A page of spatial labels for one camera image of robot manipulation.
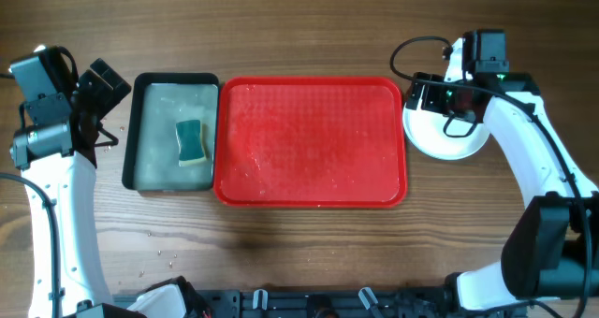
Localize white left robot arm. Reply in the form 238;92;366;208
7;49;194;317

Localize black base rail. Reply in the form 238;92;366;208
114;287;529;318

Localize black water basin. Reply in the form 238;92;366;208
122;72;220;192

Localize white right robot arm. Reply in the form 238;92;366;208
403;72;598;313

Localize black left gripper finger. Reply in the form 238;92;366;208
90;58;131;108
78;70;117;121

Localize green yellow sponge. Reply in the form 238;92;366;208
176;120;207;166

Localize white plate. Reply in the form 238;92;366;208
402;108;489;161

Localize red plastic tray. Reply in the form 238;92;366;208
213;77;408;209

